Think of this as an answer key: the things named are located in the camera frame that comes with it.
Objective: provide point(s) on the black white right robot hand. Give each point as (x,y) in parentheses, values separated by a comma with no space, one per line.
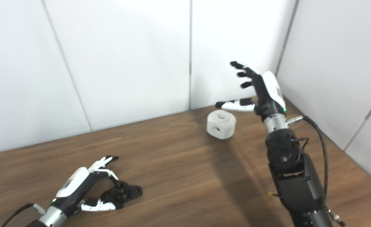
(269,94)

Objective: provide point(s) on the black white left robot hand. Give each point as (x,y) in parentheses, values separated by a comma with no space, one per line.
(75,186)

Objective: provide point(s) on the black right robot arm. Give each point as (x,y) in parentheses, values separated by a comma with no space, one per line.
(295,183)

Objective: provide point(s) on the black flanged holder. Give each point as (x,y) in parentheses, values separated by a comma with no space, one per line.
(132,191)

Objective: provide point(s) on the round white plastic piece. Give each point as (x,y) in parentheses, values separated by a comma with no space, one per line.
(226,130)

